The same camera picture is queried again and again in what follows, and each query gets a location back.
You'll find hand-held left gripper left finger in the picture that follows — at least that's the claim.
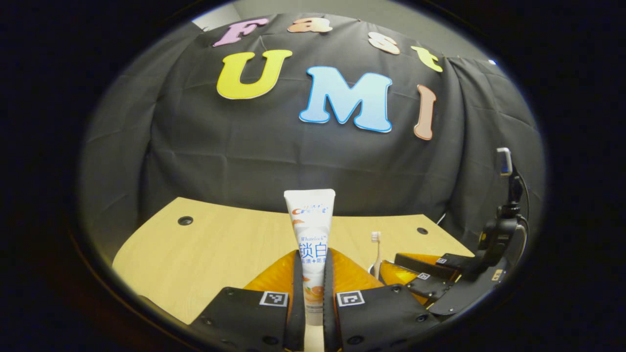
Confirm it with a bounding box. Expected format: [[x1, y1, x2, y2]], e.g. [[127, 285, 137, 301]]
[[188, 248, 306, 352]]

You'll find white toothpaste tube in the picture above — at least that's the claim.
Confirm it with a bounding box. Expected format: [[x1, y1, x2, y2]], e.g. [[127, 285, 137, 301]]
[[284, 189, 336, 327]]

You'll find black backdrop cloth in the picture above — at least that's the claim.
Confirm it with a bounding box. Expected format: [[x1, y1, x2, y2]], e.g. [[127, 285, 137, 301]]
[[81, 12, 546, 255]]

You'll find wooden toothbrush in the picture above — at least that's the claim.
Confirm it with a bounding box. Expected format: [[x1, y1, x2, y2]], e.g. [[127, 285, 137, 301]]
[[368, 231, 383, 279]]

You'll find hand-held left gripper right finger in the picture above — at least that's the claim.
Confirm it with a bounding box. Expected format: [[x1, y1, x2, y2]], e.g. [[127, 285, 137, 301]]
[[323, 248, 441, 352]]

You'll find wooden desktop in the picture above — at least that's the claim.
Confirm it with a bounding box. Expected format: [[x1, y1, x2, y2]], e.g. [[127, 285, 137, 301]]
[[112, 197, 475, 352]]

